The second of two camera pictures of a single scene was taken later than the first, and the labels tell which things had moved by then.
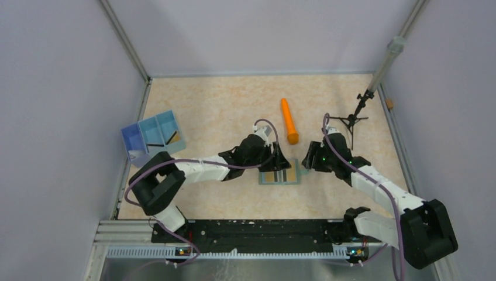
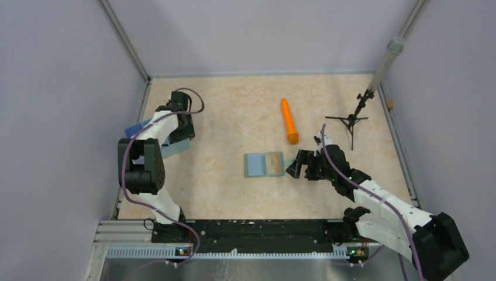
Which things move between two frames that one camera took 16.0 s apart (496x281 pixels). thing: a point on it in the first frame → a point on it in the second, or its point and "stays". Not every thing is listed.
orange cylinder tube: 293,136 stays
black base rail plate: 261,236 stays
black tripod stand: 349,122 stays
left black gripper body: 264,154 → 185,130
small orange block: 389,103 stays
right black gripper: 310,160 → 304,157
